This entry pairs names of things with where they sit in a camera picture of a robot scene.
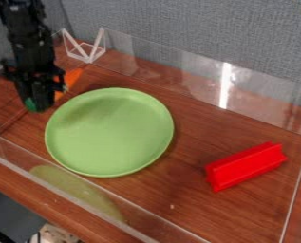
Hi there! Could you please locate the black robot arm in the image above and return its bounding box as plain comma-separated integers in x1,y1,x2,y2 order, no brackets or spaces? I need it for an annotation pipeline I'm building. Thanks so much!
0,0,66,112

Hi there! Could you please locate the orange toy carrot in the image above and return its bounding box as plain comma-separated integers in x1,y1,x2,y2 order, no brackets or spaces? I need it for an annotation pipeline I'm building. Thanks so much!
23,67,86,112

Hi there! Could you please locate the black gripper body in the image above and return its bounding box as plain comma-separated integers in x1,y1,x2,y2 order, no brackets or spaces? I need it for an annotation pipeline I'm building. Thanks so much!
0,15,67,96

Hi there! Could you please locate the red plastic block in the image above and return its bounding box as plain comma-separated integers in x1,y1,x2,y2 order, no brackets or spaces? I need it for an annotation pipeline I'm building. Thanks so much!
205,141,287,192

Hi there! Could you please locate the clear acrylic enclosure wall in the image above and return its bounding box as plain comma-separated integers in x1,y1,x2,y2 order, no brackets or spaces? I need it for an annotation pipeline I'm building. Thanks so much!
0,29,301,243

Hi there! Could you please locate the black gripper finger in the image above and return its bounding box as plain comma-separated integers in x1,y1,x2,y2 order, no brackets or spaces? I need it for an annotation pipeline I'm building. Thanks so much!
27,83,55,112
13,80,32,108

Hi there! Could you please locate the green plate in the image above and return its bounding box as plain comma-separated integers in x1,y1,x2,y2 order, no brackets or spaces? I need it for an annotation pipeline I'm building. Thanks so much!
44,88,174,178

